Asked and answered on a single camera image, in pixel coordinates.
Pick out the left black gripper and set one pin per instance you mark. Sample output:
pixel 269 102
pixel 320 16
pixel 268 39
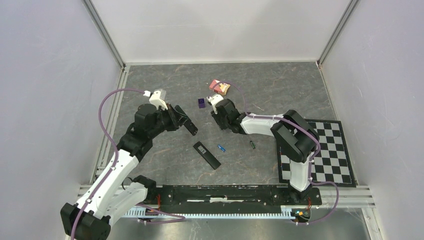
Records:
pixel 176 118

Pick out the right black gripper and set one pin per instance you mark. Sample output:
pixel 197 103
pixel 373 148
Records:
pixel 216 117

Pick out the black remote control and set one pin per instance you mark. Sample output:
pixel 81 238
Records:
pixel 193 129
pixel 207 155

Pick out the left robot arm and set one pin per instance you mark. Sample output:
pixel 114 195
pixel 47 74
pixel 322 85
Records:
pixel 94 214

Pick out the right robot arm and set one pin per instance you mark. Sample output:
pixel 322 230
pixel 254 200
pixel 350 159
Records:
pixel 298 140

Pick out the purple toy block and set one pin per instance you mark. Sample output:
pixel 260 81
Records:
pixel 201 103

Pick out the red white small box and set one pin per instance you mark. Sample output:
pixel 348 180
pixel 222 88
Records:
pixel 219 88

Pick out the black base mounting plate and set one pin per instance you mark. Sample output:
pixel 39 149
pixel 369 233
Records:
pixel 230 199

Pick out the checkerboard calibration board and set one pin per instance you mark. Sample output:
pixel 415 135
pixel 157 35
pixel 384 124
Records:
pixel 332 163

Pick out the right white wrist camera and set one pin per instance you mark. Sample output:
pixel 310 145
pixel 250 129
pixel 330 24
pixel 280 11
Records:
pixel 214 100

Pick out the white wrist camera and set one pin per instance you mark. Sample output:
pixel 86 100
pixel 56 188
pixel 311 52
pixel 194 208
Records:
pixel 157 98
pixel 214 100

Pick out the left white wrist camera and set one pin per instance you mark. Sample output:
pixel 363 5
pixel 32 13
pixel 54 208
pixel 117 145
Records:
pixel 157 98

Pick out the white slotted cable duct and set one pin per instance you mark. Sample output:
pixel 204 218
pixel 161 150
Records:
pixel 140 212

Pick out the left aluminium corner post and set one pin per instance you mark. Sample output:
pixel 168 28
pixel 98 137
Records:
pixel 92 11

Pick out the aluminium corner post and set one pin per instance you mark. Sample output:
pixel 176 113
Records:
pixel 92 11
pixel 351 6

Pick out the right aluminium corner post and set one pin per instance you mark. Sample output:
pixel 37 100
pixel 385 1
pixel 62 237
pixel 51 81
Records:
pixel 351 6

